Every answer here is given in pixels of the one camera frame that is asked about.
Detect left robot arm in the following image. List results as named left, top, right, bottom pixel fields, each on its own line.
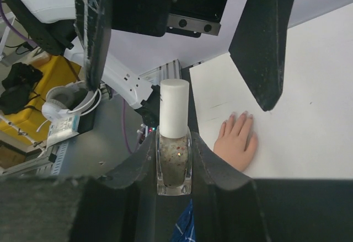
left=4, top=0, right=295, bottom=127

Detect white nail polish cap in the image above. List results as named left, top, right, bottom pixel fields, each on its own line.
left=159, top=79, right=190, bottom=139

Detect nail polish bottle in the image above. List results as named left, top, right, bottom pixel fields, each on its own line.
left=156, top=130, right=192, bottom=196

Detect white cable duct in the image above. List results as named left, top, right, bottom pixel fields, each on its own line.
left=1, top=140, right=69, bottom=176

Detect yellow bin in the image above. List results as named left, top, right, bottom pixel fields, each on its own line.
left=1, top=56, right=81, bottom=145

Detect white headphones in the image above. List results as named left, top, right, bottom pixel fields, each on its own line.
left=41, top=80, right=102, bottom=123

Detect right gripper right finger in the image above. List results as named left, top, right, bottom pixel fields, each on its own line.
left=191, top=133, right=352, bottom=241

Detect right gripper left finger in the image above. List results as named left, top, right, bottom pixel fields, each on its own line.
left=1, top=133, right=156, bottom=241

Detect person's hand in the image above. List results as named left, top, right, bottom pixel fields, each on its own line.
left=213, top=111, right=258, bottom=172

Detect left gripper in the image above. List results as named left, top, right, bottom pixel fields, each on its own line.
left=74, top=0, right=227, bottom=90

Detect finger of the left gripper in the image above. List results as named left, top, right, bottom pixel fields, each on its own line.
left=228, top=0, right=294, bottom=111

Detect blue plaid sleeve forearm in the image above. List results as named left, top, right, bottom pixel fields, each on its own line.
left=169, top=200, right=196, bottom=242

